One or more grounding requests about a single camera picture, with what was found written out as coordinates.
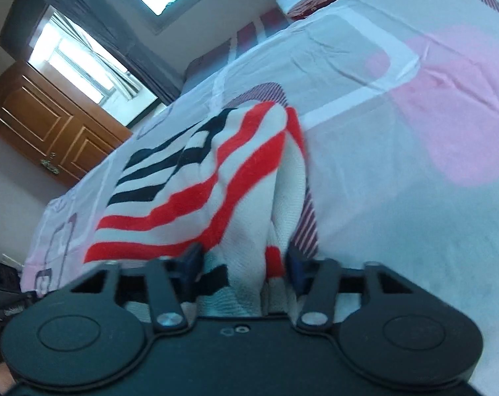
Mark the balcony window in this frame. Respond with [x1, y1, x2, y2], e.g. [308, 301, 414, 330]
[27, 6, 159, 126]

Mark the red black striped white sweater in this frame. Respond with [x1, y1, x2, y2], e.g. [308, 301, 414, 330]
[83, 101, 321, 318]

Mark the grey curtain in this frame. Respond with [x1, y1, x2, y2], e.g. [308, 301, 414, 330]
[8, 0, 185, 105]

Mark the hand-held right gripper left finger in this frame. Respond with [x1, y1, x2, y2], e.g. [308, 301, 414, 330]
[69, 243, 204, 331]

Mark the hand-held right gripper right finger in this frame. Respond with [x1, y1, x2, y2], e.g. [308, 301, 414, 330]
[286, 248, 405, 332]

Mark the bed with patterned sheet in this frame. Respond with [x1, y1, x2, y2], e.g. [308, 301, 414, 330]
[20, 0, 499, 396]

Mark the wooden door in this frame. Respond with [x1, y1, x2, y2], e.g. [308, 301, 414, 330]
[0, 61, 133, 187]

